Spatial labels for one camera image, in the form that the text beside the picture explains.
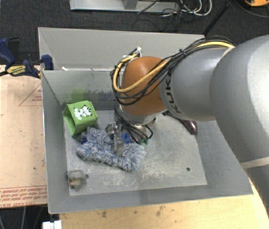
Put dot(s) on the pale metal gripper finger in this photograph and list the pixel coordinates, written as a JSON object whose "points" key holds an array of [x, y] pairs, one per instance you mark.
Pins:
{"points": [[110, 128], [118, 147]]}

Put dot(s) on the blue and white fluffy cloth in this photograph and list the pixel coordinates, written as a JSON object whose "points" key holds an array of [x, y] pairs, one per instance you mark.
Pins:
{"points": [[106, 151]]}

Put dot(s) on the green box with tiger print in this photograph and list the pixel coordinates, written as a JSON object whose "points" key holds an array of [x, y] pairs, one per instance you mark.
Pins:
{"points": [[82, 118]]}

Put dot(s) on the grey metal bin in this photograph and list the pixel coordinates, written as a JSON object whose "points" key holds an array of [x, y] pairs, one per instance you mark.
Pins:
{"points": [[168, 161]]}

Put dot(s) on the small clear glass thing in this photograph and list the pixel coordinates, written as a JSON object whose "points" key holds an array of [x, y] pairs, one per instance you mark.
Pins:
{"points": [[76, 178]]}

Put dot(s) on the dark maroon oval thing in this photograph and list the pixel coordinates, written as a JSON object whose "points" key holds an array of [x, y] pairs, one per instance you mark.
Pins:
{"points": [[191, 126]]}

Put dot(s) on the brown cardboard board, red print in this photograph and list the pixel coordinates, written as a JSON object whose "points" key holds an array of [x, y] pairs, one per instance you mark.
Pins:
{"points": [[20, 132]]}

